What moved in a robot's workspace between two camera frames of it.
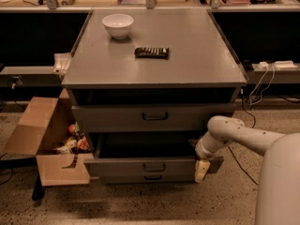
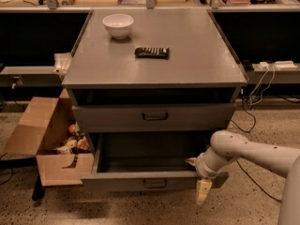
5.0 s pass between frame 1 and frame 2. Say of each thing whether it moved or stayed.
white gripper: moved
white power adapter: stayed
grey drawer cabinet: stayed
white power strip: stayed
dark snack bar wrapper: stayed
